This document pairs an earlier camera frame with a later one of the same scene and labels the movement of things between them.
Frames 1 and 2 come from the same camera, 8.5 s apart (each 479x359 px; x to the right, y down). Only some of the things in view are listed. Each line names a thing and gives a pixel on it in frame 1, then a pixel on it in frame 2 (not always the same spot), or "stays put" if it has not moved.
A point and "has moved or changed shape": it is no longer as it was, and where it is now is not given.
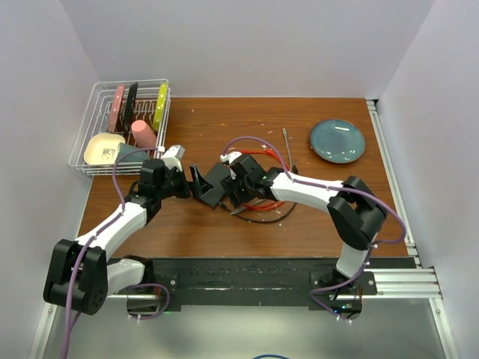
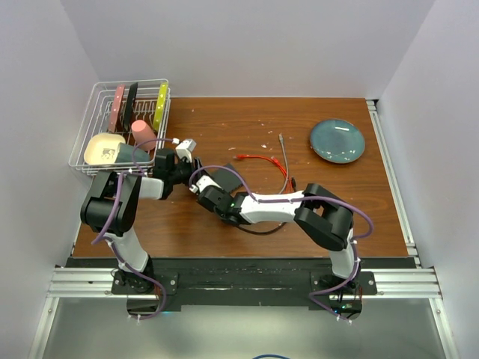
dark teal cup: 135,156 stays put
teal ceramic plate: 337,140 stays put
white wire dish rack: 126,126 stays put
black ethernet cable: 295,170 has moved or changed shape
